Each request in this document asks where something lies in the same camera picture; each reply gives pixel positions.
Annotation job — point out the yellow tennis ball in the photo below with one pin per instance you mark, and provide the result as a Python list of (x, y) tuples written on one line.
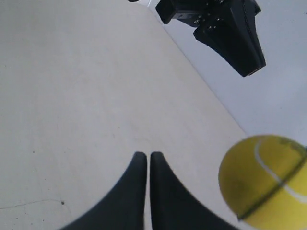
[(263, 180)]

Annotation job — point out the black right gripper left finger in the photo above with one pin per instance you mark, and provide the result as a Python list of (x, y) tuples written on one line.
[(123, 206)]

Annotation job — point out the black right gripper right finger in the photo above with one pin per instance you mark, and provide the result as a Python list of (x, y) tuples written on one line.
[(173, 207)]

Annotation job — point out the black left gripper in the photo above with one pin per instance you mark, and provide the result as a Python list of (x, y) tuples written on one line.
[(229, 31)]

